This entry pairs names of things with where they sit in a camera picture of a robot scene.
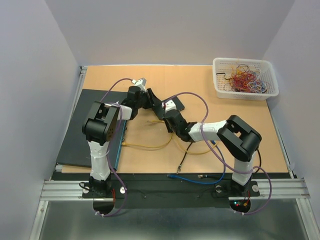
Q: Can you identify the purple camera cable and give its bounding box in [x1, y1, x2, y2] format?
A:
[163, 92, 273, 216]
[94, 78, 136, 218]

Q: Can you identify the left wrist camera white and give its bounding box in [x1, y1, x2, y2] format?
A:
[131, 77, 147, 92]

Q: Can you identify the black cable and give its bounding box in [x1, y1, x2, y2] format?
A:
[176, 142, 262, 180]

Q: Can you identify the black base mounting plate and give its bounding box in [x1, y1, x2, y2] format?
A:
[82, 171, 261, 210]

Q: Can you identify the aluminium frame rail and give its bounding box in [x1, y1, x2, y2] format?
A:
[38, 65, 309, 240]

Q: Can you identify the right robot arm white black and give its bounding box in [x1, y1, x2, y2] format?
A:
[163, 110, 262, 195]

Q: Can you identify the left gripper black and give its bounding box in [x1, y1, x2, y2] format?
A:
[136, 88, 161, 110]

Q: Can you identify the large rack network switch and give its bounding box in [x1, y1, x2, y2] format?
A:
[56, 88, 130, 173]

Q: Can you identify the white plastic basket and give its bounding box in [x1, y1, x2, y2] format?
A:
[212, 57, 279, 101]

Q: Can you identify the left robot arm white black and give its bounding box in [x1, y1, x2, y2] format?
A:
[82, 86, 162, 197]

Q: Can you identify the tangled coloured wires bundle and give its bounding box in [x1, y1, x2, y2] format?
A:
[216, 59, 271, 95]

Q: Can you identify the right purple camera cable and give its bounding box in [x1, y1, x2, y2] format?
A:
[163, 92, 273, 216]

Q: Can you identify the small black network switch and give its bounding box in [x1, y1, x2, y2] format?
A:
[151, 95, 185, 121]

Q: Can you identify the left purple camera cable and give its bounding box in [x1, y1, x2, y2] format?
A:
[94, 78, 136, 218]

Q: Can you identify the blue ethernet cable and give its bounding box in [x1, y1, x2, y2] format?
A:
[166, 140, 227, 186]

